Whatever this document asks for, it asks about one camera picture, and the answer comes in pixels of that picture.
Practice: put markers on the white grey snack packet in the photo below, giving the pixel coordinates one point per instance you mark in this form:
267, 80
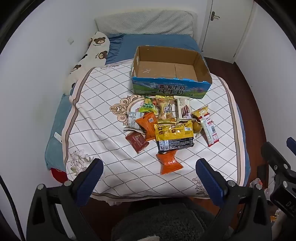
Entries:
131, 120

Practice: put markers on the bear print pillow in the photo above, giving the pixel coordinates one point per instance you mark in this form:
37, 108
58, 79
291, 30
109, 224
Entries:
92, 55

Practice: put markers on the red object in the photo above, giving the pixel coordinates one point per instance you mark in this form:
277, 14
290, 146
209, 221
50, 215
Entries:
59, 175

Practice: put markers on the green snack packet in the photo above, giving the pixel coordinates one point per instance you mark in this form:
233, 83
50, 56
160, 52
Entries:
149, 106

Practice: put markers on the long red white packet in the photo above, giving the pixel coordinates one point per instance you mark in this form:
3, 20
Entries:
209, 129

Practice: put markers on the yellow braised egg packet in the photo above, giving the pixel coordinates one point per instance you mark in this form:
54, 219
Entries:
197, 126

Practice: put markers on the white diamond pattern quilt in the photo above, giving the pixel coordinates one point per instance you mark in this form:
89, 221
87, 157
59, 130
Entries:
104, 115

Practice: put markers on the white door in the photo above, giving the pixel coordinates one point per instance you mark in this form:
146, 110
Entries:
226, 30

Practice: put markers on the large yellow black packet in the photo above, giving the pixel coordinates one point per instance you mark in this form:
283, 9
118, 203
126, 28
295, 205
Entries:
173, 136

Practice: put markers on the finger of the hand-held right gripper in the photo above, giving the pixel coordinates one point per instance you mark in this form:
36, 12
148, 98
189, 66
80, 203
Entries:
275, 157
291, 143

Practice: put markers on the grey pillow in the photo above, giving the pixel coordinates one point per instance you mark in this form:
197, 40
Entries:
143, 23

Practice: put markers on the brown snack packet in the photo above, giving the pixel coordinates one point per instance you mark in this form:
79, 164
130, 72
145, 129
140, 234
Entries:
136, 141

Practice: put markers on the cardboard box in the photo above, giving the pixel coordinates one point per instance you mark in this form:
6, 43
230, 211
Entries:
161, 69

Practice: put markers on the white chocolate stick packet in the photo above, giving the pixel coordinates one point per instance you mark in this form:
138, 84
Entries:
183, 109

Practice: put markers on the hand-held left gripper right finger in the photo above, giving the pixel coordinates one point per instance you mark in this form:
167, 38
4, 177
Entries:
208, 178

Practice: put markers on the clear yellow pastry packet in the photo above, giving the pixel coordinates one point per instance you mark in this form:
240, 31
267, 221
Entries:
166, 110

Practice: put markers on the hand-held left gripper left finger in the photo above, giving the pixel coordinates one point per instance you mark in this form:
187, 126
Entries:
89, 180

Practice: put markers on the blue bed sheet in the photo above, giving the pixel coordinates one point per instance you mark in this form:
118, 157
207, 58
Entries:
157, 40

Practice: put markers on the orange snack packet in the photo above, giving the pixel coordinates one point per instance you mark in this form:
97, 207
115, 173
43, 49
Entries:
146, 124
168, 162

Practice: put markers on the white wall socket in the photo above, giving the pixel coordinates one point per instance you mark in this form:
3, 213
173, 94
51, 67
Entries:
70, 41

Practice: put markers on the grey fleece clothing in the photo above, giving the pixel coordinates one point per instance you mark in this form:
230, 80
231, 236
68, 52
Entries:
161, 220

